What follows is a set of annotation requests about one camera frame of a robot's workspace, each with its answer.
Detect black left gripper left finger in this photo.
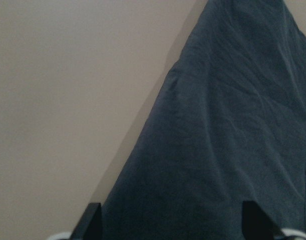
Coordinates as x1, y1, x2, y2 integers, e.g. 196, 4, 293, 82
70, 202, 102, 240

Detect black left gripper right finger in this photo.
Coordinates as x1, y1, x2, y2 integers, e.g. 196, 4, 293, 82
242, 201, 285, 240

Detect black printed t-shirt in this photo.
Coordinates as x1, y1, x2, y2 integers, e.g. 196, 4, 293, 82
102, 0, 306, 240

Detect brown table mat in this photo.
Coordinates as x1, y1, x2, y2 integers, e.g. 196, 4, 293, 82
0, 0, 206, 240

